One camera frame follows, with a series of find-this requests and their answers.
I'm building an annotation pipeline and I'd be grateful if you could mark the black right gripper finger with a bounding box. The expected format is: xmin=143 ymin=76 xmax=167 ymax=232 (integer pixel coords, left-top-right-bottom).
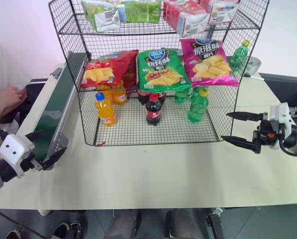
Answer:
xmin=226 ymin=112 xmax=269 ymax=122
xmin=220 ymin=135 xmax=262 ymax=154

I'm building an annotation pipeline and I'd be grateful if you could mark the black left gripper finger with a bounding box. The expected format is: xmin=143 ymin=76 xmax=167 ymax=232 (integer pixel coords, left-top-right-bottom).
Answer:
xmin=24 ymin=129 xmax=48 ymax=145
xmin=42 ymin=146 xmax=68 ymax=171

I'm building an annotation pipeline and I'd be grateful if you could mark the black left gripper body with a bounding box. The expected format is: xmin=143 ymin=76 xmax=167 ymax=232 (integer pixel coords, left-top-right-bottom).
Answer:
xmin=20 ymin=150 xmax=44 ymax=173

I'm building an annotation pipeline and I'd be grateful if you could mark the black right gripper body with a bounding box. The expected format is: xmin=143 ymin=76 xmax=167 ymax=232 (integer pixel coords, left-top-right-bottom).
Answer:
xmin=252 ymin=119 xmax=280 ymax=148

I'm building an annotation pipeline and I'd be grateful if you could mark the green conveyor belt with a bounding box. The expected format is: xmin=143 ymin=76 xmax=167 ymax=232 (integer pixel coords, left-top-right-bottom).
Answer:
xmin=33 ymin=51 xmax=92 ymax=170

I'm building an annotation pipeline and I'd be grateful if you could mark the person's bare hand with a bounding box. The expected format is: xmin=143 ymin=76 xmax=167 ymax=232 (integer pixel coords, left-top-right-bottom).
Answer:
xmin=0 ymin=85 xmax=27 ymax=118

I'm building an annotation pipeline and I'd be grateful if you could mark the green soda bottle yellow cap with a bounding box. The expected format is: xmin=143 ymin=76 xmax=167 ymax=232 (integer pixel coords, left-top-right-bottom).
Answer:
xmin=173 ymin=87 xmax=193 ymax=104
xmin=187 ymin=87 xmax=210 ymax=124
xmin=228 ymin=39 xmax=252 ymax=73

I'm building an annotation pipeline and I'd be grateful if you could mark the white bowl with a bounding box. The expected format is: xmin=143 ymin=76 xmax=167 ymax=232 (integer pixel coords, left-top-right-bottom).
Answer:
xmin=243 ymin=56 xmax=262 ymax=78

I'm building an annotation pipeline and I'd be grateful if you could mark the magenta potato chips bag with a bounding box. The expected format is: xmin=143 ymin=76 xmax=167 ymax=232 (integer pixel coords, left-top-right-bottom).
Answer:
xmin=180 ymin=37 xmax=239 ymax=88

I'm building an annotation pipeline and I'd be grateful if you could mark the orange soda bottle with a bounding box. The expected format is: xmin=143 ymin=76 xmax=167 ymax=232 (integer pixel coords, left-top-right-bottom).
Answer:
xmin=96 ymin=84 xmax=114 ymax=100
xmin=110 ymin=79 xmax=129 ymax=106
xmin=94 ymin=92 xmax=117 ymax=128

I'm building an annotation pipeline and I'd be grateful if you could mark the black shoe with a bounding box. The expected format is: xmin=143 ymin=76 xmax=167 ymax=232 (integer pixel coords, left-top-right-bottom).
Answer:
xmin=52 ymin=222 xmax=71 ymax=239
xmin=5 ymin=228 xmax=21 ymax=239

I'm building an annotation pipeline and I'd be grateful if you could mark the person in white shirt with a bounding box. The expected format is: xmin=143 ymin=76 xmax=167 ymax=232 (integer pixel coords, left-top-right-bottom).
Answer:
xmin=0 ymin=34 xmax=32 ymax=136

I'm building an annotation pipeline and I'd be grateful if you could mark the cola bottle red label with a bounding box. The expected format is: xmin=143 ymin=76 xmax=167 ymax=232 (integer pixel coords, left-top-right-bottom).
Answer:
xmin=157 ymin=91 xmax=168 ymax=105
xmin=145 ymin=92 xmax=163 ymax=126
xmin=137 ymin=83 xmax=150 ymax=106

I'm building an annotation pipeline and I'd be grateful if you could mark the red potato chips bag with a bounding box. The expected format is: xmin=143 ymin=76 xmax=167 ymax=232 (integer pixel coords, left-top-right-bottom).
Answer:
xmin=80 ymin=49 xmax=140 ymax=91

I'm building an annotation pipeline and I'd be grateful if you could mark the green potato chips bag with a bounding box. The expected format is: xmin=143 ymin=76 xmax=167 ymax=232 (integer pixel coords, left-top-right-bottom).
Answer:
xmin=135 ymin=48 xmax=193 ymax=94

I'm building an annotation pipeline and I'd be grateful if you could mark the red snack package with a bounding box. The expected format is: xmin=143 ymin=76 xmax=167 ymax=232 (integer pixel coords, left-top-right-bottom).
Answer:
xmin=163 ymin=0 xmax=211 ymax=38
xmin=200 ymin=0 xmax=241 ymax=25

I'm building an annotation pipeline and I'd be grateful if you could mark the green snack package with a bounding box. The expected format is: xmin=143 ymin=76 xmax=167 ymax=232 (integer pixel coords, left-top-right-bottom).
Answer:
xmin=81 ymin=0 xmax=122 ymax=33
xmin=117 ymin=0 xmax=163 ymax=24

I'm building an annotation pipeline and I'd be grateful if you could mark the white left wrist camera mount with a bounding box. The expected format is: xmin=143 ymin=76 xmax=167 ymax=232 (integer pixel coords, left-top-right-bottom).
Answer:
xmin=0 ymin=134 xmax=36 ymax=179

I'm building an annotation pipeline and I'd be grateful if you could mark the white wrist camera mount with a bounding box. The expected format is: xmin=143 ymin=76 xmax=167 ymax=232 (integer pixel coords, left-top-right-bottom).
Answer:
xmin=0 ymin=134 xmax=36 ymax=179
xmin=269 ymin=102 xmax=295 ymax=150

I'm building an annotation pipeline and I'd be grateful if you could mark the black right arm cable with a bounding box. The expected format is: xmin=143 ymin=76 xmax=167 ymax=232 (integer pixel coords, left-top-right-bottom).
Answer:
xmin=279 ymin=140 xmax=297 ymax=176

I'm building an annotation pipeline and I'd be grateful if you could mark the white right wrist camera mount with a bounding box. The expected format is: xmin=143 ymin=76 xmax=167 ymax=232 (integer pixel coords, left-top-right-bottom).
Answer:
xmin=269 ymin=102 xmax=295 ymax=150

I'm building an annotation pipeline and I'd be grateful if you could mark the black table leg bracket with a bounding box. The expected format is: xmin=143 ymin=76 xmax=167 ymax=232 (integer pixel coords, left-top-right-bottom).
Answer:
xmin=68 ymin=221 xmax=84 ymax=239
xmin=204 ymin=207 xmax=224 ymax=239

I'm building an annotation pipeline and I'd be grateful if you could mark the black wire three-tier rack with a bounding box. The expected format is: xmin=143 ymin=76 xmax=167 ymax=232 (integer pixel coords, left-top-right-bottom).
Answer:
xmin=48 ymin=0 xmax=270 ymax=147

